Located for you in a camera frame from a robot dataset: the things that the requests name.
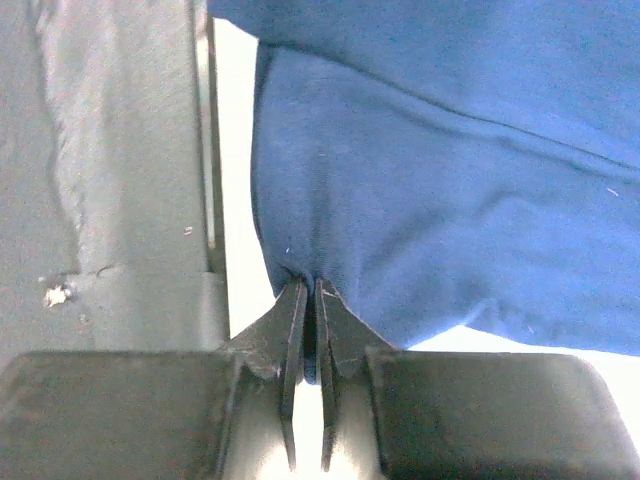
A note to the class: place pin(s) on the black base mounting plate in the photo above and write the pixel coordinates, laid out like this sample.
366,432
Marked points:
106,229

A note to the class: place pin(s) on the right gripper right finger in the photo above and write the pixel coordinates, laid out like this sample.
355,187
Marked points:
397,414

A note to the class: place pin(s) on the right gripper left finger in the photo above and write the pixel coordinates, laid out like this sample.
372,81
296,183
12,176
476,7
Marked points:
170,415

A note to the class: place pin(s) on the navy blue t-shirt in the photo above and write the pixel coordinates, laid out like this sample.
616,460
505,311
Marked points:
453,162

